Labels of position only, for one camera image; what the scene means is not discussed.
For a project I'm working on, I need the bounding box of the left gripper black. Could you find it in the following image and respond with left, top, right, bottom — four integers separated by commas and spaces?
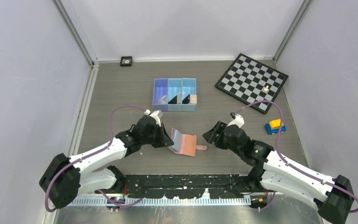
141, 123, 173, 148

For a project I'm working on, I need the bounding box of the brown leather card holder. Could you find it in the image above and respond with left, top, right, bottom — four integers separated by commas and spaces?
168, 128, 207, 157

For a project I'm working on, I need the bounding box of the black credit card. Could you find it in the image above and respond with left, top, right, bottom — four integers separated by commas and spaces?
182, 94, 191, 105

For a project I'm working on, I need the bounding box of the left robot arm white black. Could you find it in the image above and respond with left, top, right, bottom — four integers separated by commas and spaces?
39, 115, 174, 209

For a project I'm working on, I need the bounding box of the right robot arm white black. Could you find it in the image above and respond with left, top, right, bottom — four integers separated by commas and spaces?
202, 121, 354, 224

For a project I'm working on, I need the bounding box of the silver card purple bin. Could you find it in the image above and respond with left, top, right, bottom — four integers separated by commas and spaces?
156, 95, 167, 105

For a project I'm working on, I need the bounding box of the black card middle bin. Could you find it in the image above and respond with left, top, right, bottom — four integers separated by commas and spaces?
168, 94, 182, 105

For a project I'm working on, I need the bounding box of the tan card right bin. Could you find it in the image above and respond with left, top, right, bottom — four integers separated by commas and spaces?
189, 94, 197, 105

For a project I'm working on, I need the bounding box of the purple plastic bin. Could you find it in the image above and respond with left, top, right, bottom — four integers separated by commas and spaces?
152, 78, 168, 112

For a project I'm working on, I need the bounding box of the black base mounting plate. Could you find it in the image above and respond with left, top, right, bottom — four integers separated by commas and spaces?
94, 174, 278, 200

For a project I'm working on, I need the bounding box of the right light blue bin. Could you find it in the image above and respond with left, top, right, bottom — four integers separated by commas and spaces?
181, 78, 197, 112

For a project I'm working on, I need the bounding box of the light blue bin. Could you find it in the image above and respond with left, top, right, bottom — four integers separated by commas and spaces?
181, 78, 197, 112
168, 78, 182, 112

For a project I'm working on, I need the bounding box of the middle light blue bin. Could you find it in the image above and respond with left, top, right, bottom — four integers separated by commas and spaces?
168, 78, 182, 112

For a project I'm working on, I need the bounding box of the blue yellow toy car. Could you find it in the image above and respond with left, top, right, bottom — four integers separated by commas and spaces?
264, 119, 287, 135

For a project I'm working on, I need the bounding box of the black white chessboard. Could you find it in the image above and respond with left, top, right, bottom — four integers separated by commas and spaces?
214, 53, 289, 105

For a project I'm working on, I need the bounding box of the small black square device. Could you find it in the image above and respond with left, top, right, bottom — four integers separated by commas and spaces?
120, 56, 133, 67

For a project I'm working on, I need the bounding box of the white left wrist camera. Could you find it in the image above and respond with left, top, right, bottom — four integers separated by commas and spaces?
144, 109, 163, 127

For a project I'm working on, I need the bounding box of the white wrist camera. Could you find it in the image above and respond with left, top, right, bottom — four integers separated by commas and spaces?
227, 112, 245, 128
144, 109, 163, 127

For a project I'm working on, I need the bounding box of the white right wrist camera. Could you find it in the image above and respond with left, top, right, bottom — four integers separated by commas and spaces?
227, 112, 245, 128

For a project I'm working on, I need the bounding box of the aluminium rail frame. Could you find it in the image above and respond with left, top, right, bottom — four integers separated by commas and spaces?
44, 174, 330, 214

